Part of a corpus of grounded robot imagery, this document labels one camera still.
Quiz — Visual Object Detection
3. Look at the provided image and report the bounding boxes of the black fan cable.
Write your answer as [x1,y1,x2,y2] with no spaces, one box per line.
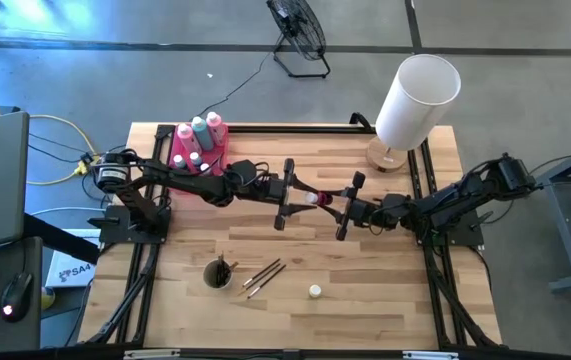
[195,33,286,119]

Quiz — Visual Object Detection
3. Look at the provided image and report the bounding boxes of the white ribbed cup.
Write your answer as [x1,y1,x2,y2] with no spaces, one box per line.
[201,258,234,292]

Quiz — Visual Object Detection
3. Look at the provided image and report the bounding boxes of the yellow cable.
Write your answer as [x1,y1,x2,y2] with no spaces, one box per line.
[25,113,99,187]

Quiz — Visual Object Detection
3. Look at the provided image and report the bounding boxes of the white cable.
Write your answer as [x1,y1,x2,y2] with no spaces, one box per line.
[29,204,97,217]

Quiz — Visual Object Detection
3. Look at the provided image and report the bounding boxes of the table lamp white shade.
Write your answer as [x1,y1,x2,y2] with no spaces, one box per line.
[364,53,462,174]

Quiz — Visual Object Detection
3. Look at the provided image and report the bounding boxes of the white cardboard box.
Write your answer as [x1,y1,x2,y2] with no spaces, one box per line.
[44,248,100,290]

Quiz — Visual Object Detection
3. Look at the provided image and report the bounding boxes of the large pink paint bottle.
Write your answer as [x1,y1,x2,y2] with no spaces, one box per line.
[176,122,202,156]
[206,110,228,146]

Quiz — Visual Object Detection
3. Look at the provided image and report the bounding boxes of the pink plastic tray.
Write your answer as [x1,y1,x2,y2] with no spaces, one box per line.
[164,124,230,195]

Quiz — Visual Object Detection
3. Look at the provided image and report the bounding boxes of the large teal paint bottle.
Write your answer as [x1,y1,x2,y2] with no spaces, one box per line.
[190,115,215,152]

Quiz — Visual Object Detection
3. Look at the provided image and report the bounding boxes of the dark grey desk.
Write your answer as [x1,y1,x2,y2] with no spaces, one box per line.
[0,236,45,354]

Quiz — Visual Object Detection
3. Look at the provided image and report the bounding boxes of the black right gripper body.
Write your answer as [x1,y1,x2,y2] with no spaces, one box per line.
[335,171,411,242]

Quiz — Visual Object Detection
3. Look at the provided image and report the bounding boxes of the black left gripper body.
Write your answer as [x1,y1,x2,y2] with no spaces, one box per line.
[264,158,297,231]

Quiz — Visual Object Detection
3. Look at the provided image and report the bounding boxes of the yellow black power connector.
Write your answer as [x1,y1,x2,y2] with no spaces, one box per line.
[75,155,102,176]

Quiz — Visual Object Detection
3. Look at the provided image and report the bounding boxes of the black floor fan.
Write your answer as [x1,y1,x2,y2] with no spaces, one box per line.
[265,0,332,80]

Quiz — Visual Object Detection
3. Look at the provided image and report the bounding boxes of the small magenta paint bottle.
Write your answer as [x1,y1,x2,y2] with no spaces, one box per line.
[304,191,335,207]

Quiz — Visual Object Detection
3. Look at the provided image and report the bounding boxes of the flat paintbrush silver ferrule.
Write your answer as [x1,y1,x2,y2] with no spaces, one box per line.
[247,263,288,301]

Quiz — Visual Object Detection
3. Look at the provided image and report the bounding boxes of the silver frame bracket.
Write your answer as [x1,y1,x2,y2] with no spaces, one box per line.
[123,348,182,360]
[402,350,460,360]

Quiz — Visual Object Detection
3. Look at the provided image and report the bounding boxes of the blue-grey metal desk frame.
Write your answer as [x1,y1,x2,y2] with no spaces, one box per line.
[517,137,571,294]

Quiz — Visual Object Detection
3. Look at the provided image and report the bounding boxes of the black computer mouse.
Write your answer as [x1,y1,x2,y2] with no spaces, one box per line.
[0,271,35,324]

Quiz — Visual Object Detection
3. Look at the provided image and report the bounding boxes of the black desk beam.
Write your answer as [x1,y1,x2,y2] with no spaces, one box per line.
[23,212,101,265]

